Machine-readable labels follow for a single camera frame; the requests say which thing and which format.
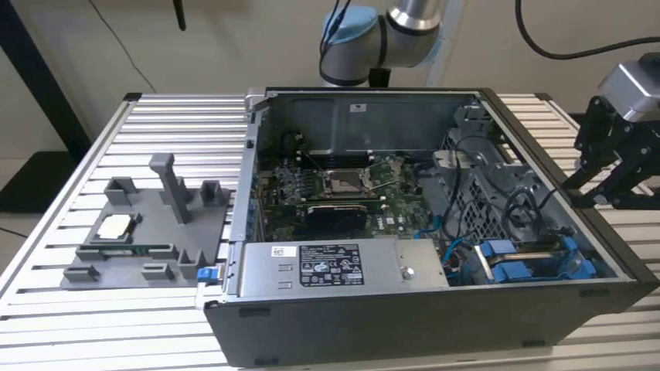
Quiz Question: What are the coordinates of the blue wire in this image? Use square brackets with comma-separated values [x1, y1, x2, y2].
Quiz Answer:
[415, 223, 468, 271]

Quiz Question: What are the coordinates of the thick black disk wire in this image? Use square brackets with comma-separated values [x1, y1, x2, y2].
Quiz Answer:
[503, 185, 543, 243]

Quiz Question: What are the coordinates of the metal socket cover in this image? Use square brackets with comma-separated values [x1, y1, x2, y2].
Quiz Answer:
[363, 161, 403, 186]

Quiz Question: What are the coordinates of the thin black wall wire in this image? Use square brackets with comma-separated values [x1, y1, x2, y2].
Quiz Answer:
[87, 0, 159, 94]

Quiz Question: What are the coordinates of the gray parts rack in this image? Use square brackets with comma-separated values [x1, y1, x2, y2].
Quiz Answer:
[60, 153, 236, 290]

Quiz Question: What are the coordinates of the hard disk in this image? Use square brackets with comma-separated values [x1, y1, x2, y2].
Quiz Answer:
[476, 235, 599, 267]

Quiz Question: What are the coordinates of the black flat base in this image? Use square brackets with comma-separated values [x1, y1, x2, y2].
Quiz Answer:
[0, 150, 79, 213]

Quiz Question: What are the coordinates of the CPU socket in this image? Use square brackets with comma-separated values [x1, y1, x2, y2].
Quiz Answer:
[322, 169, 366, 196]

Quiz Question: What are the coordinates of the green RAM stick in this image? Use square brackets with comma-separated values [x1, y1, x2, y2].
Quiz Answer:
[100, 245, 171, 257]

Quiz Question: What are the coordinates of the black antenna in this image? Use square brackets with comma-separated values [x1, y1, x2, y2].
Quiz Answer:
[171, 0, 188, 31]

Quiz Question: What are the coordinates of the silver power supply unit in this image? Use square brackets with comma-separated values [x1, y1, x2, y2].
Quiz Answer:
[238, 237, 448, 298]

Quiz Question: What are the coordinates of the silver camera box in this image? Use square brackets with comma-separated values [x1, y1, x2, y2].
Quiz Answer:
[598, 53, 660, 123]

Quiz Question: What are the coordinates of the thin locking lever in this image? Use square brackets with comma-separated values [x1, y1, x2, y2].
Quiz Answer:
[303, 151, 327, 172]

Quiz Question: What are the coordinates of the open black PC case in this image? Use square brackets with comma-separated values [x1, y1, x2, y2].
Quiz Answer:
[198, 85, 660, 368]

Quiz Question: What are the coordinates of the gray metal disk bay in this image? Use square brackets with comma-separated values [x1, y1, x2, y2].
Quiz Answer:
[432, 127, 620, 285]

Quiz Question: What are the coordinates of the dark slanted furniture post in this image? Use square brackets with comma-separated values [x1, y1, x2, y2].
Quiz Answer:
[0, 0, 92, 159]

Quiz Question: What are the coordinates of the silver CPU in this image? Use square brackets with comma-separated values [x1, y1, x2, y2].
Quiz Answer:
[98, 214, 144, 240]

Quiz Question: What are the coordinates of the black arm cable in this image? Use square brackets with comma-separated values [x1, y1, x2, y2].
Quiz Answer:
[323, 0, 355, 46]

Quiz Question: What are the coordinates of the black graphics card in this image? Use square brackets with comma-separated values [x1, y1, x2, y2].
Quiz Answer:
[299, 200, 372, 235]

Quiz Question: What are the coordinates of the thin black disk wire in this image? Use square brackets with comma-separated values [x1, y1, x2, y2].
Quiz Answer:
[528, 187, 571, 243]

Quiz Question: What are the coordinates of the green motherboard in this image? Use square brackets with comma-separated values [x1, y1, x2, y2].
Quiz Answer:
[255, 154, 439, 243]

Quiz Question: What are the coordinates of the thick black hanging cable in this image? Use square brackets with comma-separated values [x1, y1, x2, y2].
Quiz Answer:
[515, 0, 660, 60]

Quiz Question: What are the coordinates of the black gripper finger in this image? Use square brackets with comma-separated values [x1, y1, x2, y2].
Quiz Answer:
[576, 146, 660, 212]
[562, 95, 635, 194]

